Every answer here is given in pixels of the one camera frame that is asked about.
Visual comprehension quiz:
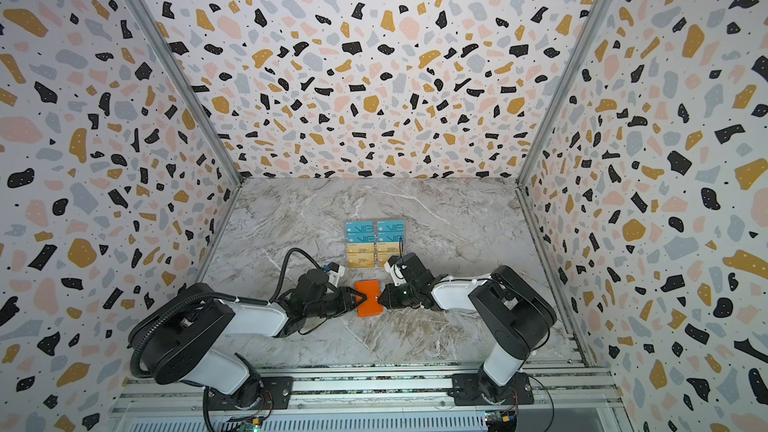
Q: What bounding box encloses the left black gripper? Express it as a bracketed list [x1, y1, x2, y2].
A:
[308, 286, 371, 319]

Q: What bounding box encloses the orange card holder wallet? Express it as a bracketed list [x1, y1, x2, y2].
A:
[354, 279, 384, 318]

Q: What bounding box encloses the gold card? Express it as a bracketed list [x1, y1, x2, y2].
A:
[377, 252, 401, 268]
[376, 243, 404, 255]
[347, 243, 375, 255]
[347, 254, 376, 269]

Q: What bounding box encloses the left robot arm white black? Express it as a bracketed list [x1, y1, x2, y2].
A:
[128, 263, 367, 408]

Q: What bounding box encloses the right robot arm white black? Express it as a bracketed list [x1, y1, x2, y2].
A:
[378, 253, 557, 405]

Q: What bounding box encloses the teal card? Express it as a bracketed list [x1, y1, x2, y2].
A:
[377, 231, 405, 243]
[346, 232, 376, 244]
[345, 221, 374, 234]
[377, 220, 405, 233]

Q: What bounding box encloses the teal card back left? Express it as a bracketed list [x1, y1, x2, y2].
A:
[345, 221, 374, 234]

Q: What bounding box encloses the teal card back right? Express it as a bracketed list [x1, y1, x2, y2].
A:
[377, 220, 405, 233]

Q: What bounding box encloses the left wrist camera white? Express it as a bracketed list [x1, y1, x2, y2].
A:
[324, 262, 346, 287]

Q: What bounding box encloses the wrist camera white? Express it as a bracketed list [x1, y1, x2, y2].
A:
[324, 262, 346, 287]
[384, 255, 406, 285]

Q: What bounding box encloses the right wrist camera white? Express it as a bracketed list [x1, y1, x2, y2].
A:
[384, 255, 406, 285]

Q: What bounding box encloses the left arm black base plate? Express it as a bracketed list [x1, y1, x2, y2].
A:
[203, 376, 294, 413]

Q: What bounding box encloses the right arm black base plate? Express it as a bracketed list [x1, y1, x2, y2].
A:
[448, 372, 534, 407]

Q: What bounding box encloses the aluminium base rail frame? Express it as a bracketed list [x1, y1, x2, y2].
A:
[105, 362, 633, 431]

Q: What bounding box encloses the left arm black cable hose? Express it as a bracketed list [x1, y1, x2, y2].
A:
[128, 247, 328, 379]

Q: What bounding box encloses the left aluminium corner post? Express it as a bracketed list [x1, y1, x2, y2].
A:
[124, 0, 243, 188]

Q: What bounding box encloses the aluminium corner post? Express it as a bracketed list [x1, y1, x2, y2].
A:
[124, 0, 243, 188]
[516, 0, 613, 188]

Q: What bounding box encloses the right aluminium corner post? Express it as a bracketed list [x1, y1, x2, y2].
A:
[516, 0, 613, 188]

